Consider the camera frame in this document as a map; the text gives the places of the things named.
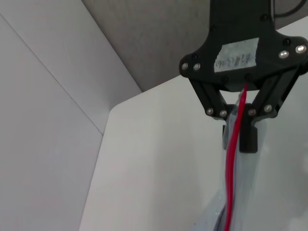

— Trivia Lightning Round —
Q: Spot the clear document bag red zip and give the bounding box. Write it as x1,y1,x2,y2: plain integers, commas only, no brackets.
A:
199,82,268,231

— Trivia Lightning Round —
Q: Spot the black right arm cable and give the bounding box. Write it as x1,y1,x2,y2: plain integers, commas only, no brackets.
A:
273,0,305,19

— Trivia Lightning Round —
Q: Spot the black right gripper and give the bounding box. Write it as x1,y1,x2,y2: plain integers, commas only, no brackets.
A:
179,0,308,154

